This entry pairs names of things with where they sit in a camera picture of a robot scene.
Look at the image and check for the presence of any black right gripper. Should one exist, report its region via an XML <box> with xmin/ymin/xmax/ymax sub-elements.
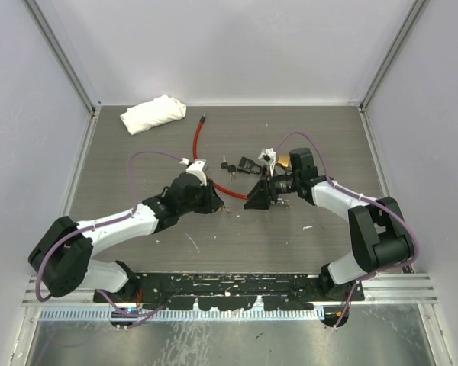
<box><xmin>244</xmin><ymin>165</ymin><xmax>300</xmax><ymax>210</ymax></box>

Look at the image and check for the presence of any black padlock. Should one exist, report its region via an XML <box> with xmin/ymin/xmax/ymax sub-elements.
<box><xmin>237</xmin><ymin>156</ymin><xmax>263</xmax><ymax>175</ymax></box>

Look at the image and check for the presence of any black-headed key bunch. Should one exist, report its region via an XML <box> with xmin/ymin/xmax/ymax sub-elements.
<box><xmin>221</xmin><ymin>155</ymin><xmax>237</xmax><ymax>181</ymax></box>

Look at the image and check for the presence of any large brass padlock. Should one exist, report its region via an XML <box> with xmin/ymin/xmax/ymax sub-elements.
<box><xmin>276</xmin><ymin>155</ymin><xmax>291</xmax><ymax>169</ymax></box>

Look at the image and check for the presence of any white cloth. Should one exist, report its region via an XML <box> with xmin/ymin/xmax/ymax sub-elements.
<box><xmin>120</xmin><ymin>95</ymin><xmax>187</xmax><ymax>135</ymax></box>

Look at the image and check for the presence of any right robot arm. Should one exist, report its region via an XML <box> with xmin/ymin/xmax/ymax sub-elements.
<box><xmin>244</xmin><ymin>148</ymin><xmax>415</xmax><ymax>300</ymax></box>

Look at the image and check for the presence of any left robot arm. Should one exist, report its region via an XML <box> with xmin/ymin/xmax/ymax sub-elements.
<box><xmin>28</xmin><ymin>172</ymin><xmax>224</xmax><ymax>302</ymax></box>

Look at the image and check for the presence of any red cable lock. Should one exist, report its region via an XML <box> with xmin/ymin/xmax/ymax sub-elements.
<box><xmin>192</xmin><ymin>114</ymin><xmax>266</xmax><ymax>201</ymax></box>

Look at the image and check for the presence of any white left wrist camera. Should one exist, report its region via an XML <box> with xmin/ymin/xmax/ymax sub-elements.
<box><xmin>185</xmin><ymin>159</ymin><xmax>207</xmax><ymax>186</ymax></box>

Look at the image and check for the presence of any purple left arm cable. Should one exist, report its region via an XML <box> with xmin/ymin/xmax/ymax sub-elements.
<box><xmin>36</xmin><ymin>150</ymin><xmax>190</xmax><ymax>303</ymax></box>

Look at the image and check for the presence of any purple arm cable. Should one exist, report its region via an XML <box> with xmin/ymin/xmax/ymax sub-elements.
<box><xmin>36</xmin><ymin>150</ymin><xmax>190</xmax><ymax>303</ymax></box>
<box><xmin>273</xmin><ymin>131</ymin><xmax>421</xmax><ymax>274</ymax></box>

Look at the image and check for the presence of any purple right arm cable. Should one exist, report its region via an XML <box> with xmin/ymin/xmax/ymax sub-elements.
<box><xmin>273</xmin><ymin>131</ymin><xmax>421</xmax><ymax>274</ymax></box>

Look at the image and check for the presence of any blue slotted cable duct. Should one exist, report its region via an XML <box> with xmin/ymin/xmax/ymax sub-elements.
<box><xmin>39</xmin><ymin>307</ymin><xmax>325</xmax><ymax>322</ymax></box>

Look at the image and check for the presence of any aluminium frame rail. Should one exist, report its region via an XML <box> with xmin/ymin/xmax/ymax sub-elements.
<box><xmin>21</xmin><ymin>273</ymin><xmax>438</xmax><ymax>307</ymax></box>

